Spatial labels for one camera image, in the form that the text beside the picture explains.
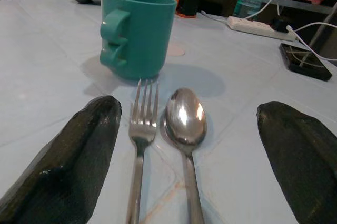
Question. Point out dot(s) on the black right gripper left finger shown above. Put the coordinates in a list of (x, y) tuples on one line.
[(68, 166)]

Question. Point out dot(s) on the silver metal spoon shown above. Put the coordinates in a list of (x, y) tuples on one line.
[(185, 129)]

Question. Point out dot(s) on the white power strip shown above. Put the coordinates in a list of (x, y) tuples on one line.
[(259, 27)]

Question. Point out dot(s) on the silver metal fork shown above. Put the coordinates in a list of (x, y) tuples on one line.
[(142, 140)]

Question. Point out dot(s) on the teal plastic mug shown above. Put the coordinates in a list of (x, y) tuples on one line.
[(137, 32)]

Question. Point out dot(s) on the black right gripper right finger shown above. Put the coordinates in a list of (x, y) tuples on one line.
[(297, 161)]

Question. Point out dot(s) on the black smartphone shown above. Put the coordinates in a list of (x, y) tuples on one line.
[(305, 61)]

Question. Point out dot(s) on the black power adapter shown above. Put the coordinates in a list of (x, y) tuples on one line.
[(279, 25)]

